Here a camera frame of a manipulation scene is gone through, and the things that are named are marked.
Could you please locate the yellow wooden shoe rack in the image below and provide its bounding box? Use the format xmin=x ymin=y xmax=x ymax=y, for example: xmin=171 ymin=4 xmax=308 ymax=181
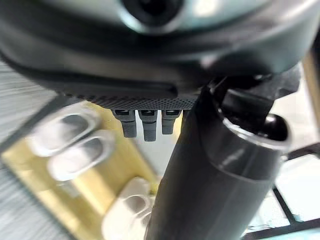
xmin=1 ymin=98 xmax=163 ymax=240

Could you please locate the white slipper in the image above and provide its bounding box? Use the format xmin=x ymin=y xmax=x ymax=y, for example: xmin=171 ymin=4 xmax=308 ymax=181
xmin=46 ymin=130 xmax=116 ymax=182
xmin=29 ymin=104 xmax=101 ymax=158
xmin=101 ymin=176 xmax=159 ymax=240

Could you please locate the black metal frame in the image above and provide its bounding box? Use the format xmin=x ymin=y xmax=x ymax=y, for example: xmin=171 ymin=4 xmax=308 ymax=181
xmin=246 ymin=143 xmax=320 ymax=240

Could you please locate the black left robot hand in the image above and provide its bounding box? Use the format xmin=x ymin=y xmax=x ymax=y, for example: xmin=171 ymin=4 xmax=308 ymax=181
xmin=0 ymin=0 xmax=320 ymax=240

